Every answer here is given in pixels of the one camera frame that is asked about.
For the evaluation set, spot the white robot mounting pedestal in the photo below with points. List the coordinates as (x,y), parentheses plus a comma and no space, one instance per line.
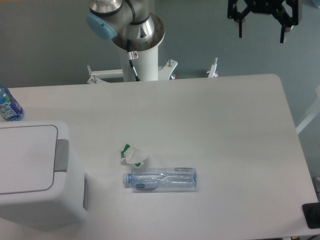
(137,66)

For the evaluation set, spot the white table leg frame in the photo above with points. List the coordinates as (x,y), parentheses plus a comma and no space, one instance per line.
(310,113)

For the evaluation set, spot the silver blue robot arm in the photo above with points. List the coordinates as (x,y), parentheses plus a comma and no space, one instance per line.
(132,26)

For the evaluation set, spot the white push-lid trash can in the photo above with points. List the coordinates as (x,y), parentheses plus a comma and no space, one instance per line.
(42,180)

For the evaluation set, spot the black device at table edge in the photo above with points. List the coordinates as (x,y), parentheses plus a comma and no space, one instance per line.
(311,213)

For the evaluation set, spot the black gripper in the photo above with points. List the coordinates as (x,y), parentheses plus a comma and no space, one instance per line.
(268,7)

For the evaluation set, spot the crumpled white green wrapper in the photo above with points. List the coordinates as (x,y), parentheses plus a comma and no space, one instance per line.
(133,156)

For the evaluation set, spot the blue labelled drink bottle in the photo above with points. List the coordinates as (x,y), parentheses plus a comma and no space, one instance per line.
(10,109)

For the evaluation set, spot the clear empty plastic bottle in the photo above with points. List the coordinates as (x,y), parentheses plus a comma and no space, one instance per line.
(172,179)

